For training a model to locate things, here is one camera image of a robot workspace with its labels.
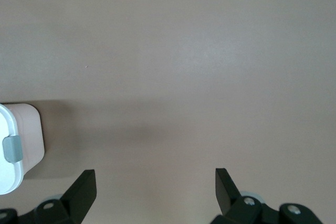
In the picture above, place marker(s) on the white box lid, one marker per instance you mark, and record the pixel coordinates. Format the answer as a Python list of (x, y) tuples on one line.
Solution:
[(8, 179)]

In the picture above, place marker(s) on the pink translucent plastic box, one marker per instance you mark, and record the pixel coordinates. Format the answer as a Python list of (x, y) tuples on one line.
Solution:
[(30, 134)]

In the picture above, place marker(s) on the grey lid latch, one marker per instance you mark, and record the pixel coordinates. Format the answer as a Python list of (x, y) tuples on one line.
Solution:
[(11, 149)]

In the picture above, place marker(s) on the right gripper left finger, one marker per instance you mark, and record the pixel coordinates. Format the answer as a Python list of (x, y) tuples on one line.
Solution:
[(78, 195)]

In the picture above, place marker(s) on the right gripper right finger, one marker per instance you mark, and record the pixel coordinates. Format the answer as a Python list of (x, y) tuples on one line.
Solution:
[(225, 192)]

